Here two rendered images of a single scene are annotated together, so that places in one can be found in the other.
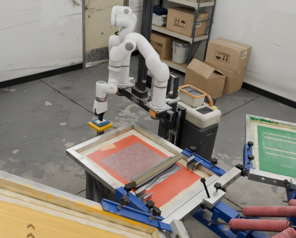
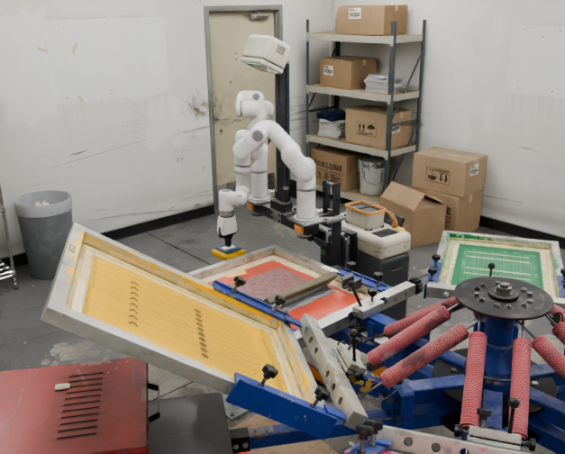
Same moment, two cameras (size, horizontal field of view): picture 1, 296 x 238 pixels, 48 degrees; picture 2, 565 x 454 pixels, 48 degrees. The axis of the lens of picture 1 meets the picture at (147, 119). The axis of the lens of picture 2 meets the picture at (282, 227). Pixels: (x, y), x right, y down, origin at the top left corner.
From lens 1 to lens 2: 1.00 m
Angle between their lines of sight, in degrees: 12
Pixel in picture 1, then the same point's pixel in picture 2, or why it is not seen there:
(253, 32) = (487, 133)
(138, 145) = (278, 270)
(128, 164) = (262, 289)
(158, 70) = (298, 164)
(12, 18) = (104, 139)
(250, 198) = not seen: hidden behind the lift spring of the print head
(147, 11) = (281, 92)
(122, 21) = (250, 108)
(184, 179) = (338, 302)
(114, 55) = (238, 149)
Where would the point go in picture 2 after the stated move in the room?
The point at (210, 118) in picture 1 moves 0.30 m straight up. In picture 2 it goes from (393, 242) to (396, 192)
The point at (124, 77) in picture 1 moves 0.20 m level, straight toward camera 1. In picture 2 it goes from (261, 188) to (259, 199)
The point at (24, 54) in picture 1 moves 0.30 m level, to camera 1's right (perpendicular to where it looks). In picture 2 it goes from (123, 192) to (152, 193)
